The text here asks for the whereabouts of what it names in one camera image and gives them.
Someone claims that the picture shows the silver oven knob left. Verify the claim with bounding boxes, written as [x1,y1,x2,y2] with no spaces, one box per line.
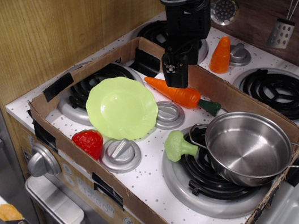
[27,143,62,177]

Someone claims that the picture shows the silver stove knob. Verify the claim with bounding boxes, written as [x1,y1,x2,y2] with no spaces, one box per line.
[229,43,251,67]
[99,139,142,174]
[155,101,185,130]

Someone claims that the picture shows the front left black burner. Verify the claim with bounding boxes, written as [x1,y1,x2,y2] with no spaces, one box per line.
[58,62,143,126]

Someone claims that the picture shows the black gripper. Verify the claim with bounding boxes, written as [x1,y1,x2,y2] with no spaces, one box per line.
[161,2,211,88]

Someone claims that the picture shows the orange toy cone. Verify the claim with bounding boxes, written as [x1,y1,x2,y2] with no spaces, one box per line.
[209,36,230,74]

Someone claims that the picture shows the stainless steel pot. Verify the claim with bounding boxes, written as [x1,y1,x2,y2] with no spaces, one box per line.
[201,111,299,187]

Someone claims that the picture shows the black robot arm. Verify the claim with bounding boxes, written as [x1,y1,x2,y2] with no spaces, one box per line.
[160,0,211,88]

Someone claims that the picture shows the red toy strawberry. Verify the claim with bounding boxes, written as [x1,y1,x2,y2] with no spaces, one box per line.
[72,129,104,160]

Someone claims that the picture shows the silver front stove knob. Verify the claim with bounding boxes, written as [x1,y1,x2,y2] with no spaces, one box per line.
[99,139,142,174]

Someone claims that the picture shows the hanging metal grater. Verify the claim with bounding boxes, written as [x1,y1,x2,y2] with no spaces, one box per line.
[266,0,299,50]

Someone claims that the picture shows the orange toy carrot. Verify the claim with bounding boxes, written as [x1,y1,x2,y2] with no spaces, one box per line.
[144,77,221,116]

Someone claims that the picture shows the light green plastic plate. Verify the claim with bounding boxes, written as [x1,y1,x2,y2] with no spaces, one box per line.
[86,77,159,140]

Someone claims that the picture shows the silver back stove knob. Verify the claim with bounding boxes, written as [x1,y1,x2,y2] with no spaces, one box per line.
[229,43,251,67]

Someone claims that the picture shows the brown cardboard fence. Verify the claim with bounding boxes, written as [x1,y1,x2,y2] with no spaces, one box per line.
[30,37,287,224]

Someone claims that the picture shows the silver centre stove knob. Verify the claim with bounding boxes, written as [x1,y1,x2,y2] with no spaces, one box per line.
[155,101,185,130]

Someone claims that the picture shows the silver oven door handle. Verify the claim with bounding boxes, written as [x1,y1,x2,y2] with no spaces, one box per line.
[18,174,136,224]

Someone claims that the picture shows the green toy broccoli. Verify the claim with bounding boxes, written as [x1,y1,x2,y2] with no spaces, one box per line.
[164,130,199,162]

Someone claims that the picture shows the hanging metal strainer ladle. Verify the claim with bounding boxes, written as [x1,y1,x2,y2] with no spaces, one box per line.
[210,0,240,26]

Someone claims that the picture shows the front right black burner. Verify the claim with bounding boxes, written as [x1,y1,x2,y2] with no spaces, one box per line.
[162,129,270,219]

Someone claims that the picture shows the back right black burner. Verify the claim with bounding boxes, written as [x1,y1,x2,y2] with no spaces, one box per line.
[233,67,299,125]

